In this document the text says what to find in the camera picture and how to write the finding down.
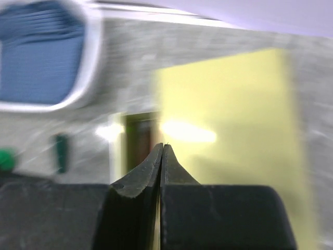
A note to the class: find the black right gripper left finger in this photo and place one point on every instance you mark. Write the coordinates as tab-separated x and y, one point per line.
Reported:
41	214

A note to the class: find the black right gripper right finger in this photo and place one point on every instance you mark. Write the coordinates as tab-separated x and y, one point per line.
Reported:
202	216

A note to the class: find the green long screwdriver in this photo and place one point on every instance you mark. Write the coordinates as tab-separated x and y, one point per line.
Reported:
62	149

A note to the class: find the yellow-green metal tool cabinet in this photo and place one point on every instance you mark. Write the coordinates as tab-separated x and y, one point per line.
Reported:
233	120

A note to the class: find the green cloth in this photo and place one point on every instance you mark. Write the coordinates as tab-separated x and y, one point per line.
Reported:
7	159

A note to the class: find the white plastic laundry basket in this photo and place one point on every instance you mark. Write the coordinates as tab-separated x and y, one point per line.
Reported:
92	60

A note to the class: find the blue checked shirt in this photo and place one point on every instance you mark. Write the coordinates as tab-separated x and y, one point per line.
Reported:
41	51

